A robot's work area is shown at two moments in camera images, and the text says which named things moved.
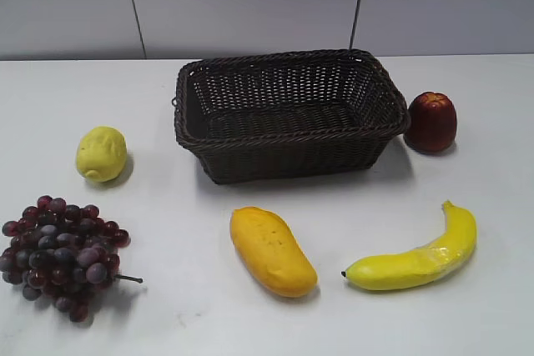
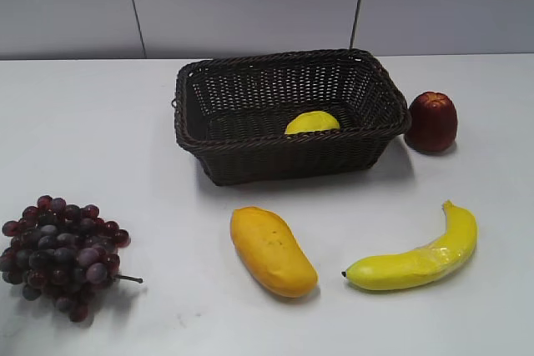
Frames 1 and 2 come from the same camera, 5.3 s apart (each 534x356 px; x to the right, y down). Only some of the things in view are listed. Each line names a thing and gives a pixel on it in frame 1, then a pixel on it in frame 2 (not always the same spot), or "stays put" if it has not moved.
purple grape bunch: (62, 252) stays put
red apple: (432, 122) stays put
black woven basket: (289, 115) stays put
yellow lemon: (102, 152) to (312, 121)
